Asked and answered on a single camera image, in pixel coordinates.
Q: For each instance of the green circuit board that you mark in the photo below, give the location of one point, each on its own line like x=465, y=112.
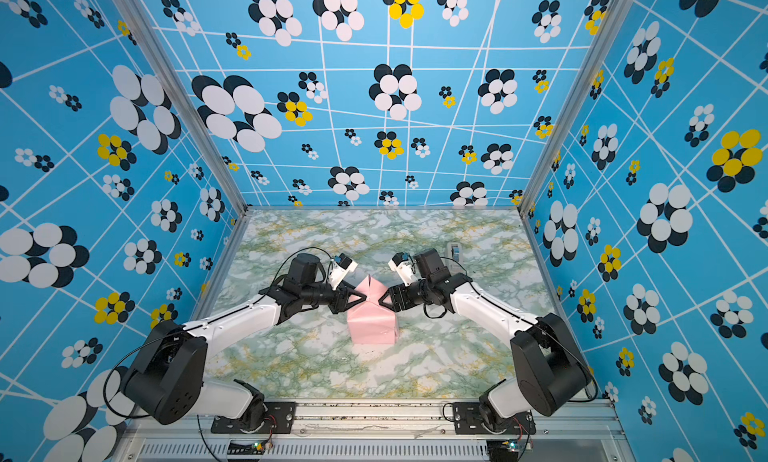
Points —
x=246, y=448
x=502, y=450

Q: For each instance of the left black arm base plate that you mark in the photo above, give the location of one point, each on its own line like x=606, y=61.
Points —
x=272, y=418

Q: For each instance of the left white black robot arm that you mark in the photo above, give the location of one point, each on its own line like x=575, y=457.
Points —
x=167, y=377

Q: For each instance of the white tape dispenser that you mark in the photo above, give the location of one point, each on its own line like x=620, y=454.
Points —
x=455, y=251

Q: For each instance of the purple wrapping paper sheet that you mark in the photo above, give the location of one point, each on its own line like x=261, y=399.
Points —
x=369, y=322

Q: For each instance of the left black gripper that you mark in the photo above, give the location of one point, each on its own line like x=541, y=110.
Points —
x=341, y=299

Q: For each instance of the right green circuit board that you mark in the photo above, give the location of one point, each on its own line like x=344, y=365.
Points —
x=502, y=450

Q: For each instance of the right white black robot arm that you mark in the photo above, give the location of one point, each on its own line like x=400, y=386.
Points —
x=549, y=368

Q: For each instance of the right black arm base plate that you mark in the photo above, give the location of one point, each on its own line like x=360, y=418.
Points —
x=468, y=420

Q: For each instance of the aluminium front rail frame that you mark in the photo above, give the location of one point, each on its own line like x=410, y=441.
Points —
x=384, y=430

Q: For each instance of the left green circuit board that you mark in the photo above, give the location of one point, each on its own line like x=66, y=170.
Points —
x=246, y=448

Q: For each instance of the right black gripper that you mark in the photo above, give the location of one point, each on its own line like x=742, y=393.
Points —
x=398, y=293

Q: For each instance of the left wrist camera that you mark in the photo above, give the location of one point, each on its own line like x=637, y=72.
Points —
x=342, y=266

